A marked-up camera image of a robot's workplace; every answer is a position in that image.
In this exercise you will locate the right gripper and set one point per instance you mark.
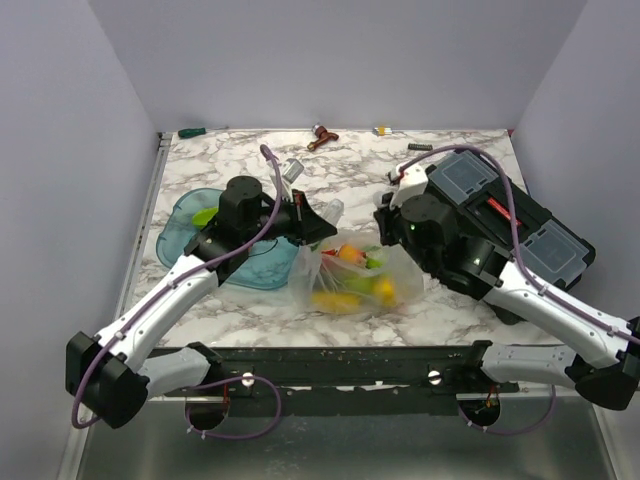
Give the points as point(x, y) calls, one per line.
point(385, 215)

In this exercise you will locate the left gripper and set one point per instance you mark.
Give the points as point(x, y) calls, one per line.
point(307, 225)

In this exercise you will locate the clear plastic bag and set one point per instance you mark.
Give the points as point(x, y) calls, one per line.
point(310, 274)

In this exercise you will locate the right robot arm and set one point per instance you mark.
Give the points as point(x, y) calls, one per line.
point(596, 354)

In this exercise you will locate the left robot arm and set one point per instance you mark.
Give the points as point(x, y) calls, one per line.
point(113, 373)

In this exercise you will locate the orange fake peach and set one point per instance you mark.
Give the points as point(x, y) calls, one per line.
point(352, 255)

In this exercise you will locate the yellow fake lemon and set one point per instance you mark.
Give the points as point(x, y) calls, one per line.
point(384, 291)

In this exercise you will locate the yellow fake banana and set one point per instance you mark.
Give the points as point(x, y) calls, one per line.
point(336, 302)

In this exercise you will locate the green fake fruit slice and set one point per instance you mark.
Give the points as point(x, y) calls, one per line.
point(201, 218)

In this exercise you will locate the small black chip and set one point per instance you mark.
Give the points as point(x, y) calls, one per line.
point(420, 147)

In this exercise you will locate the brown tap fitting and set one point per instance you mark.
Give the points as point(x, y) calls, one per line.
point(322, 137)

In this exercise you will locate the black tool box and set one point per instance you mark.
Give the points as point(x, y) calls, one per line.
point(488, 205)

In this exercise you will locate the yellow white small item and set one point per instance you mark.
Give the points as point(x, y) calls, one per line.
point(382, 131)

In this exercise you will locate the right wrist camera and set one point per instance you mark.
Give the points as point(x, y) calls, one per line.
point(406, 183)

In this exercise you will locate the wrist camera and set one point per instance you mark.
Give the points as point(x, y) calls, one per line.
point(291, 169)
point(406, 183)

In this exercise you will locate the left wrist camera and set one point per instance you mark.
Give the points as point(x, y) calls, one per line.
point(291, 169)

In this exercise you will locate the green handle screwdriver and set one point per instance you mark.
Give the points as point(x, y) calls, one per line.
point(189, 133)

